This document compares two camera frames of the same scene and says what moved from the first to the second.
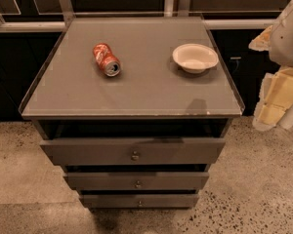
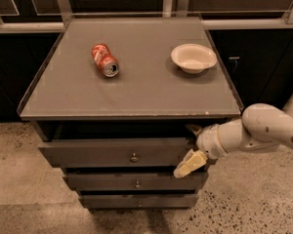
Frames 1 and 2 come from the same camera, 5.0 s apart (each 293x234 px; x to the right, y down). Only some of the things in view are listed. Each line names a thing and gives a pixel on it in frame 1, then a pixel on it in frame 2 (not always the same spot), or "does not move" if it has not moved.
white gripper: (288, 41) -> (207, 141)
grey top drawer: (132, 151) does not move
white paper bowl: (195, 58) does not move
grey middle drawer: (137, 180) does not move
